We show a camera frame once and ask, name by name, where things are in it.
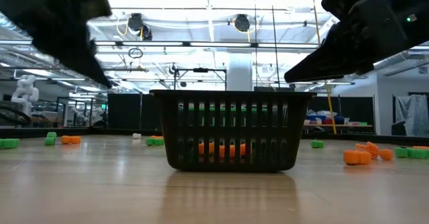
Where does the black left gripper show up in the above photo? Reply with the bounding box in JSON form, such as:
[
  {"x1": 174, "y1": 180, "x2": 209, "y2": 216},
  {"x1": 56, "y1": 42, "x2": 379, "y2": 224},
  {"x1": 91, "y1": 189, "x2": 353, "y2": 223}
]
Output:
[{"x1": 0, "y1": 0, "x2": 114, "y2": 89}]

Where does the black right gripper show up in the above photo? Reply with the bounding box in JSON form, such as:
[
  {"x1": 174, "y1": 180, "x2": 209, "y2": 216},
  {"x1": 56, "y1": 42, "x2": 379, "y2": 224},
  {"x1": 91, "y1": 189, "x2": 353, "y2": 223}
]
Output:
[{"x1": 284, "y1": 0, "x2": 408, "y2": 83}]

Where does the black partition panel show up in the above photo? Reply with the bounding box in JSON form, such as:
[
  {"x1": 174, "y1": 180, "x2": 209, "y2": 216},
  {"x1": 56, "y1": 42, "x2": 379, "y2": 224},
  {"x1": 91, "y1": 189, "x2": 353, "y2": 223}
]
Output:
[
  {"x1": 107, "y1": 93, "x2": 162, "y2": 130},
  {"x1": 314, "y1": 96, "x2": 375, "y2": 131}
]

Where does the blue plastic bin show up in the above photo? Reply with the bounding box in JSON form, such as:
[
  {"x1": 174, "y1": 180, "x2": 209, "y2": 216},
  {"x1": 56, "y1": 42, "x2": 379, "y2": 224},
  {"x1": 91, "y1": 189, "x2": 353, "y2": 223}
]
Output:
[{"x1": 306, "y1": 115, "x2": 346, "y2": 125}]

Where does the wooden workbench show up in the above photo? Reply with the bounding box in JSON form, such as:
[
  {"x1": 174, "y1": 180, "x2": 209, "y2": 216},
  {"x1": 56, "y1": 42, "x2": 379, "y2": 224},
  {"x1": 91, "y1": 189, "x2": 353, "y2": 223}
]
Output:
[{"x1": 303, "y1": 123, "x2": 373, "y2": 129}]

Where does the white building pillar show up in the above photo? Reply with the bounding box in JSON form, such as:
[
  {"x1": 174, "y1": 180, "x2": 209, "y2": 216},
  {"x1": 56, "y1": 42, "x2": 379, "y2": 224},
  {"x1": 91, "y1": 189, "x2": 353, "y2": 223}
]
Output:
[{"x1": 227, "y1": 53, "x2": 254, "y2": 91}]

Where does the green slotted plastic basket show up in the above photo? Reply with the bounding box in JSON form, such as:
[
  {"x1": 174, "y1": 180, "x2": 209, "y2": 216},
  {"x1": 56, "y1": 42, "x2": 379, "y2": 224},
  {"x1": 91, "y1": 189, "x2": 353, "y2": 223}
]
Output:
[{"x1": 179, "y1": 105, "x2": 289, "y2": 127}]

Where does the grey cloth cover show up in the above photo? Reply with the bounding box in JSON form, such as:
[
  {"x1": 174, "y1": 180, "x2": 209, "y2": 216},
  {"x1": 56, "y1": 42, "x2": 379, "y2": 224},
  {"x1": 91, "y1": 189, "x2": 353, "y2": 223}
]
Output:
[{"x1": 395, "y1": 95, "x2": 429, "y2": 137}]

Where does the black slotted plastic basket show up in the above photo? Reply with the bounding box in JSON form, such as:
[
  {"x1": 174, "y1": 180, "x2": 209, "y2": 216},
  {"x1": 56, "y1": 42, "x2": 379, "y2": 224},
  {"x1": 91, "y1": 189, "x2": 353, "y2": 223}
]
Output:
[{"x1": 149, "y1": 89, "x2": 317, "y2": 173}]

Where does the yellow hanging cable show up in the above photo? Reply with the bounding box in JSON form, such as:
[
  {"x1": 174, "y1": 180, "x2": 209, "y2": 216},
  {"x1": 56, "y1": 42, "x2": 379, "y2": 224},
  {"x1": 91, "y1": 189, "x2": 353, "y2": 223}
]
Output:
[{"x1": 310, "y1": 0, "x2": 338, "y2": 135}]

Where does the thin black hanging cable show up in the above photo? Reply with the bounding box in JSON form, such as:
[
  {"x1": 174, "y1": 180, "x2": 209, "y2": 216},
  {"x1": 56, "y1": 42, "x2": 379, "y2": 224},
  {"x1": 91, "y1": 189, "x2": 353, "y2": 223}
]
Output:
[{"x1": 253, "y1": 0, "x2": 258, "y2": 91}]

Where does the black overhead frame bar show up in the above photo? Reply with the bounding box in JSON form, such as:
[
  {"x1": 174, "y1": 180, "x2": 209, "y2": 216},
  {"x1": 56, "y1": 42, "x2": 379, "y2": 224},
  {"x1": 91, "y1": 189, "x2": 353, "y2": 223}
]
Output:
[{"x1": 93, "y1": 40, "x2": 322, "y2": 54}]

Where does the black background rig frame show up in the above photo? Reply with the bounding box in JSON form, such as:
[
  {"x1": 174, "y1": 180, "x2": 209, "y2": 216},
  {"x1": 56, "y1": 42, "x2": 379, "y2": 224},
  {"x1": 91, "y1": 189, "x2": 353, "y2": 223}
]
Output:
[{"x1": 173, "y1": 67, "x2": 228, "y2": 91}]

